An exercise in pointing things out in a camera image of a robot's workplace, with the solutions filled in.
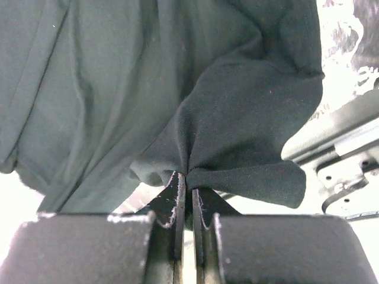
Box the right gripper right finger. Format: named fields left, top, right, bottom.
left=192, top=189, right=370, bottom=283

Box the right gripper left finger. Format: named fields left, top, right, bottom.
left=1, top=172, right=186, bottom=283

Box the black t shirt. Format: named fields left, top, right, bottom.
left=1, top=1, right=324, bottom=213

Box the black marble pattern mat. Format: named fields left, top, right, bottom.
left=311, top=1, right=378, bottom=120

